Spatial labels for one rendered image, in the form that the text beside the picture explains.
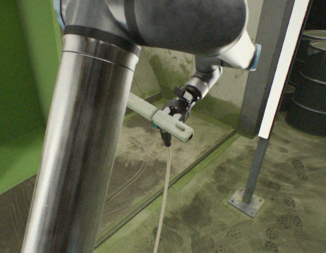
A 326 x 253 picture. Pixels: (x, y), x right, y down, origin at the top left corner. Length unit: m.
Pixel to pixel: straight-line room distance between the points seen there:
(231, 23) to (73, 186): 0.31
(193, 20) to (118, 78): 0.13
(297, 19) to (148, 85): 2.06
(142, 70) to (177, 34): 2.66
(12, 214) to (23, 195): 0.16
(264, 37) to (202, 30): 1.89
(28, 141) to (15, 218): 0.54
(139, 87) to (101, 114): 2.53
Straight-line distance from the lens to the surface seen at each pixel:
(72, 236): 0.38
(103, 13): 0.34
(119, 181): 1.88
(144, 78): 2.95
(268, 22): 2.18
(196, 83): 0.91
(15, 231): 1.83
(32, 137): 1.71
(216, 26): 0.33
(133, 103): 0.85
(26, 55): 1.53
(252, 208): 1.84
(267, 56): 2.21
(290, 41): 1.26
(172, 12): 0.30
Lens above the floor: 1.37
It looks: 32 degrees down
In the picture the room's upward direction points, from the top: straight up
